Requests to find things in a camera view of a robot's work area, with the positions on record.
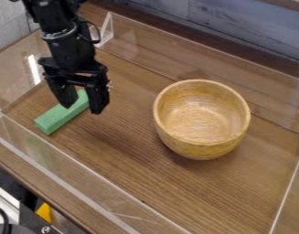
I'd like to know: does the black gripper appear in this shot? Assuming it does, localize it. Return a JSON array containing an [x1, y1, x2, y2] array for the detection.
[[38, 33, 110, 114]]

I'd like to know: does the green rectangular block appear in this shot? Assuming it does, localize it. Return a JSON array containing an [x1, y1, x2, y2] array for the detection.
[[35, 90, 90, 135]]

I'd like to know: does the brown wooden bowl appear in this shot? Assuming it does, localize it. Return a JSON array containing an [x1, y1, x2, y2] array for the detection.
[[152, 80, 250, 160]]

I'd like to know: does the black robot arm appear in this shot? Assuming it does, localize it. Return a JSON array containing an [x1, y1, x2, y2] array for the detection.
[[11, 0, 110, 114]]

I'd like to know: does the yellow sticker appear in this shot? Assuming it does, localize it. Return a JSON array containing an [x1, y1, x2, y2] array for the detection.
[[36, 203, 52, 223]]

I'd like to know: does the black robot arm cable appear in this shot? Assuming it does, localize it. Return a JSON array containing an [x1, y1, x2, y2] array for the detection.
[[78, 19, 103, 45]]

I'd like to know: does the clear acrylic corner bracket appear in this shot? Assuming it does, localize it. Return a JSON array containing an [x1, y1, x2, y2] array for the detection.
[[90, 13, 114, 48]]

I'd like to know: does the clear acrylic tray wall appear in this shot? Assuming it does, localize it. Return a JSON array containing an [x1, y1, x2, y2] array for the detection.
[[0, 16, 299, 234]]

